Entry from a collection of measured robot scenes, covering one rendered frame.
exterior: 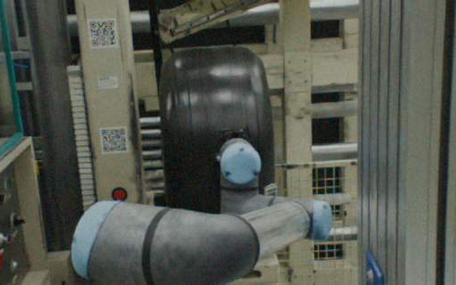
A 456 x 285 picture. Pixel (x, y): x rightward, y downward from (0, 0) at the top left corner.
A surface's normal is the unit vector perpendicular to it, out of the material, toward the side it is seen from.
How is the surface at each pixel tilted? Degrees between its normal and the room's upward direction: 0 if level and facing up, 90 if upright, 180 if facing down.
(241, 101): 54
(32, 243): 90
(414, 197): 90
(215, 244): 64
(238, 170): 83
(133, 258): 81
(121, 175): 90
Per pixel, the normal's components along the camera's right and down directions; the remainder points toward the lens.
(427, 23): -0.04, 0.26
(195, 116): -0.01, -0.23
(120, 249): -0.45, -0.05
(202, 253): 0.33, -0.07
